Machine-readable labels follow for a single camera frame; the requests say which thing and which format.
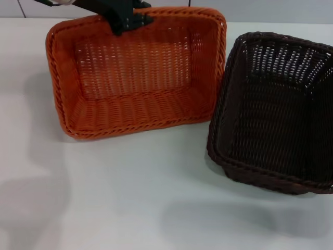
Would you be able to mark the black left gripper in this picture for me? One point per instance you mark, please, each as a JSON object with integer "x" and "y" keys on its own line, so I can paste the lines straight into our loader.
{"x": 134, "y": 7}

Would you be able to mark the dark brown woven plastic basket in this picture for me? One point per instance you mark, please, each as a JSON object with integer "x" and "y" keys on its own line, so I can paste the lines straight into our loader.
{"x": 270, "y": 122}

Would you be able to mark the orange woven plastic basket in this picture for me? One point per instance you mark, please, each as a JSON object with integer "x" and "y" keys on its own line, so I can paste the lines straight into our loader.
{"x": 140, "y": 86}

